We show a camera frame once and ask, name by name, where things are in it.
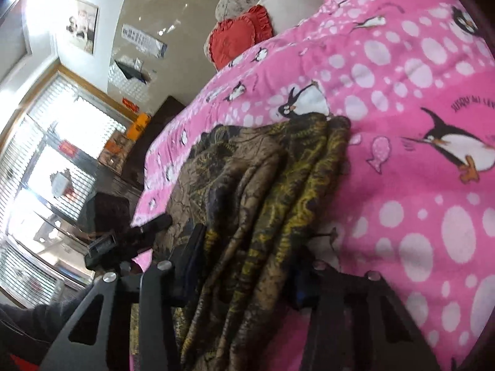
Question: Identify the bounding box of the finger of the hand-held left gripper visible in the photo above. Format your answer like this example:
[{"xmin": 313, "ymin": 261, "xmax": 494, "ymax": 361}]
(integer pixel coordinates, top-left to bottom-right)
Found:
[{"xmin": 129, "ymin": 215, "xmax": 173, "ymax": 241}]

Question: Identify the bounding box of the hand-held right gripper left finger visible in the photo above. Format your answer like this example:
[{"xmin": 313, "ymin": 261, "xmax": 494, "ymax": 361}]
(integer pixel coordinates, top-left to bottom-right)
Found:
[{"xmin": 39, "ymin": 222, "xmax": 207, "ymax": 371}]

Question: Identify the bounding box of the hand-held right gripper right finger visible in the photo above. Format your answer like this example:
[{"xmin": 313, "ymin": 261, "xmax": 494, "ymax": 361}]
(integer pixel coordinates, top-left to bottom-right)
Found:
[{"xmin": 288, "ymin": 255, "xmax": 441, "ymax": 371}]

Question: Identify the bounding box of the brown floral patterned garment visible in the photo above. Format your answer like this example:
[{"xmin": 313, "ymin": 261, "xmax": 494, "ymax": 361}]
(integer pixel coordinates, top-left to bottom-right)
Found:
[{"xmin": 129, "ymin": 114, "xmax": 352, "ymax": 371}]

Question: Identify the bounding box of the person's left forearm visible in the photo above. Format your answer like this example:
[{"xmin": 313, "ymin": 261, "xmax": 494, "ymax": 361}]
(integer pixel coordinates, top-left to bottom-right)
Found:
[{"xmin": 0, "ymin": 288, "xmax": 91, "ymax": 371}]

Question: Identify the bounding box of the brown printed box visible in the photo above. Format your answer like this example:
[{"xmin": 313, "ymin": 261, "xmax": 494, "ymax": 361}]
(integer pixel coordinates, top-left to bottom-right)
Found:
[{"xmin": 98, "ymin": 131, "xmax": 134, "ymax": 168}]

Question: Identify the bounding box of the orange box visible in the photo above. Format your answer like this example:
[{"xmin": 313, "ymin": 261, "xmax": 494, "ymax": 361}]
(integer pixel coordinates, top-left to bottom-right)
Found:
[{"xmin": 127, "ymin": 112, "xmax": 151, "ymax": 142}]

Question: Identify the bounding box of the dark wooden cabinet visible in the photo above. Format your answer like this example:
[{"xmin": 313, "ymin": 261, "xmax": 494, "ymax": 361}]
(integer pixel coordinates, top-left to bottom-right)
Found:
[{"xmin": 120, "ymin": 96, "xmax": 186, "ymax": 198}]

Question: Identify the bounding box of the red window sticker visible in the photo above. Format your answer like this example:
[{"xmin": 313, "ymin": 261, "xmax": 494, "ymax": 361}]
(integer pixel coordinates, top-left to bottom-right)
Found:
[{"xmin": 58, "ymin": 139, "xmax": 80, "ymax": 159}]

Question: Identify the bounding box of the large red heart pillow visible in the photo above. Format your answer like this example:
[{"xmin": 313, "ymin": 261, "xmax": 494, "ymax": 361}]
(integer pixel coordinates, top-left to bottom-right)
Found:
[{"xmin": 207, "ymin": 5, "xmax": 274, "ymax": 71}]

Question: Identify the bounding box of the pink penguin printed blanket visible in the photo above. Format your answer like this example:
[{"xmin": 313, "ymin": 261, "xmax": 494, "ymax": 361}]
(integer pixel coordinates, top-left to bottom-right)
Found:
[{"xmin": 129, "ymin": 0, "xmax": 495, "ymax": 371}]

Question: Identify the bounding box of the white pillow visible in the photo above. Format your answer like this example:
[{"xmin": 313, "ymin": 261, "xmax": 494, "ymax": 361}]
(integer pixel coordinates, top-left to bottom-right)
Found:
[{"xmin": 257, "ymin": 0, "xmax": 329, "ymax": 35}]

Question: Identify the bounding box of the window with wooden frame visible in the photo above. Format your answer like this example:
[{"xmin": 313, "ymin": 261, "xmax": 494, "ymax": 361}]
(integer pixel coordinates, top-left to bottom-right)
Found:
[{"xmin": 0, "ymin": 66, "xmax": 132, "ymax": 310}]

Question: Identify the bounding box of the wall poster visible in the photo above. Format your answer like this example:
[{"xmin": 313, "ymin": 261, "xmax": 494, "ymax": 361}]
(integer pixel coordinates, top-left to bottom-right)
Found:
[{"xmin": 64, "ymin": 0, "xmax": 99, "ymax": 55}]

